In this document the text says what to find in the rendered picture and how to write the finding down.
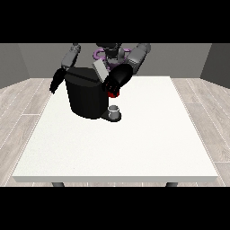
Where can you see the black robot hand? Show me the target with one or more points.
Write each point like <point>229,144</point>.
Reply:
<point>118,78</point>
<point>56,79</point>

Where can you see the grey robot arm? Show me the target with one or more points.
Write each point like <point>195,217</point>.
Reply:
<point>137,57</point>
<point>70,57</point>

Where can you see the pale grey machine lid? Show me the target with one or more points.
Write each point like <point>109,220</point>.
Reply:
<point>100,69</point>

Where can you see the black coffee machine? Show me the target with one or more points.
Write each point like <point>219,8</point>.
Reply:
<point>85,95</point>

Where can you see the small grey cup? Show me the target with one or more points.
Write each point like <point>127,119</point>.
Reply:
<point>114,111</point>

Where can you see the dark table leg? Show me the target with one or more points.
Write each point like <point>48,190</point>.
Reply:
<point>172,184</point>
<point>58,184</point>

